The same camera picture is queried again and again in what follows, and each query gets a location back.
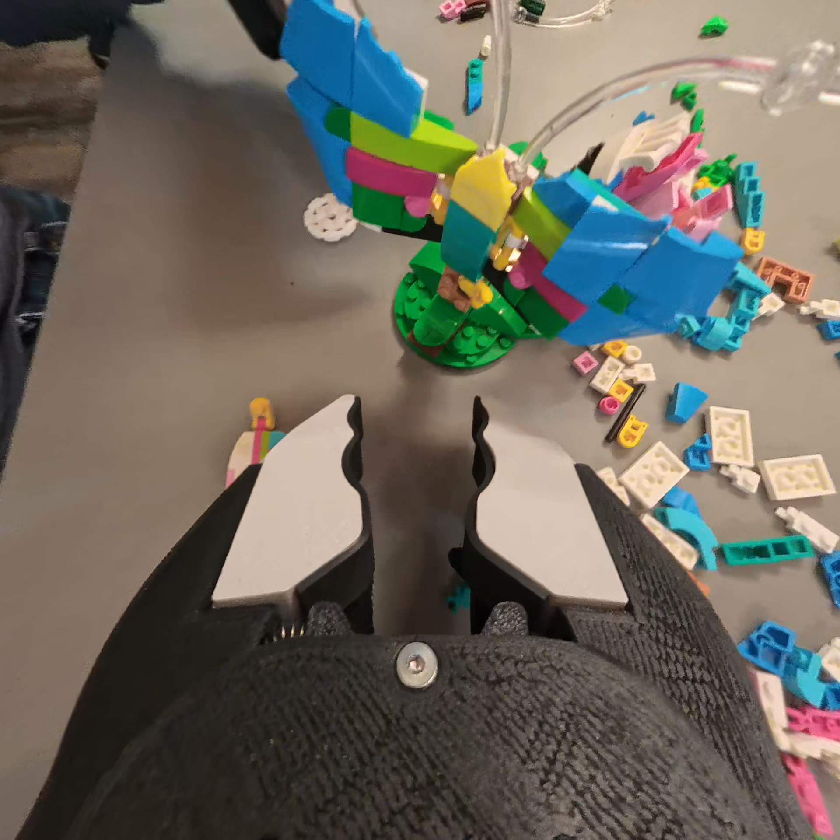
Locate white round lego plate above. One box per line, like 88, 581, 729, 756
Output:
303, 192, 361, 242

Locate dark blue cloth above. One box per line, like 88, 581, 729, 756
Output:
0, 0, 165, 67

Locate pile of loose lego pieces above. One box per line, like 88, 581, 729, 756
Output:
438, 0, 840, 840

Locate oval white teal lego wing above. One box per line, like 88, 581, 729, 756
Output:
225, 396, 287, 490

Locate colourful lego butterfly model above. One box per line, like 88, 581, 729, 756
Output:
279, 0, 840, 376

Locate person's blue jeans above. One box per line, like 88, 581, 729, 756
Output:
0, 187, 70, 473

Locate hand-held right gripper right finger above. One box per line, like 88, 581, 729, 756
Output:
459, 395, 631, 641

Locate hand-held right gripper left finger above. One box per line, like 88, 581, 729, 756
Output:
211, 394, 376, 636

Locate black lego bar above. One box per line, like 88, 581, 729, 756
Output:
605, 384, 647, 442

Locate white pink lego flower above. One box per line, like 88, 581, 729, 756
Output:
600, 112, 735, 244

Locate orange lego plate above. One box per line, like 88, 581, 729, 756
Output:
755, 256, 815, 304

